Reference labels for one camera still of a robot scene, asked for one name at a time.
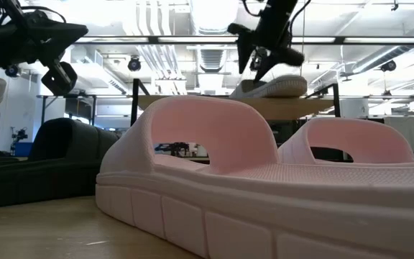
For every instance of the black slide sandal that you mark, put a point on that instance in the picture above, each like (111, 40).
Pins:
(63, 144)

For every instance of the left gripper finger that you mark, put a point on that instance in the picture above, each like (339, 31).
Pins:
(59, 37)

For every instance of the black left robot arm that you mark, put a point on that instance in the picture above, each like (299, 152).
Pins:
(11, 9)

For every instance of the blue bin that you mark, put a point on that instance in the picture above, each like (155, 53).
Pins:
(23, 149)

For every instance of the background black robot arm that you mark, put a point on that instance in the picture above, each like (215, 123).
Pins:
(173, 147)
(19, 136)

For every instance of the black frame background table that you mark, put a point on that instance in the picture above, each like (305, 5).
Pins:
(67, 96)

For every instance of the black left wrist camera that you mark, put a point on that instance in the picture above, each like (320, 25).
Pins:
(59, 79)

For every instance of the white ventilation duct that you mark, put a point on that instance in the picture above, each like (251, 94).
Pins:
(210, 14)

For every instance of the black ceiling spotlight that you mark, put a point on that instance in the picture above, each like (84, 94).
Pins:
(134, 64)
(389, 65)
(12, 71)

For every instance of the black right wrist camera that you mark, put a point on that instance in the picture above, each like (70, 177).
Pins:
(257, 57)

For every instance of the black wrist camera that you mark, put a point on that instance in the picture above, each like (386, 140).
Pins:
(59, 79)
(257, 57)

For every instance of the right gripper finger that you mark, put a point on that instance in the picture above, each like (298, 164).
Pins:
(286, 57)
(244, 43)

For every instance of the wooden shelf black metal frame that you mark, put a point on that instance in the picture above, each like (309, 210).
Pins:
(300, 108)

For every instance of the pink slide sandal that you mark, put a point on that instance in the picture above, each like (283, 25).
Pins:
(264, 201)
(358, 140)

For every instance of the black crossbar with light strips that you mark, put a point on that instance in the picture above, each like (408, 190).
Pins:
(149, 39)

